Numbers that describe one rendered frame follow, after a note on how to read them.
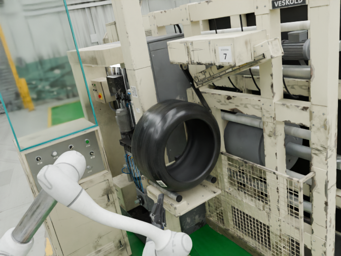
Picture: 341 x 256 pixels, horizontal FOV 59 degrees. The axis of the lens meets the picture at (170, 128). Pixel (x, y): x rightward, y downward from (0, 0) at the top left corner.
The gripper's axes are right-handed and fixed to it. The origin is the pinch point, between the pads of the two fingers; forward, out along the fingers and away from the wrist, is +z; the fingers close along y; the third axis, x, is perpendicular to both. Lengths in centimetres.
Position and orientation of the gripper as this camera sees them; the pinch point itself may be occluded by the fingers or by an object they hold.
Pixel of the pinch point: (160, 199)
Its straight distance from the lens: 171.2
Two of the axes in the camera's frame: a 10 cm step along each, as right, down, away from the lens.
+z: 0.9, -6.7, 7.3
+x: 8.3, -3.6, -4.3
